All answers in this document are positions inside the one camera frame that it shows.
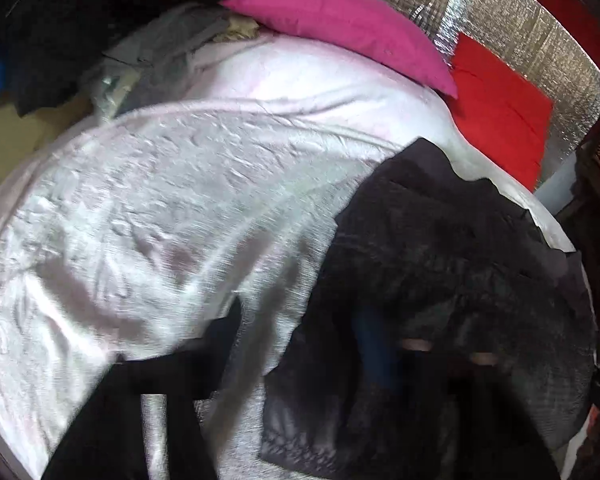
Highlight black garment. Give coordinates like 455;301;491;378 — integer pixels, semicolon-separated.
260;140;596;479

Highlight grey crumpled clothes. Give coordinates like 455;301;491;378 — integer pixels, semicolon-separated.
81;3;260;122

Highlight black clothes pile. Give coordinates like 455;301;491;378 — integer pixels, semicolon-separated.
0;0;142;116

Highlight white bed blanket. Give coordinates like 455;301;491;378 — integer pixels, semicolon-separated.
0;34;572;479

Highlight red cushion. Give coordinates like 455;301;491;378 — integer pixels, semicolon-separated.
446;34;553;191

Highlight silver foil insulation sheet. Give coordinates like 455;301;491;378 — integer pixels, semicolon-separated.
384;0;600;183

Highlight pink pillow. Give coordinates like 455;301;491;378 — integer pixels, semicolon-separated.
221;0;457;98

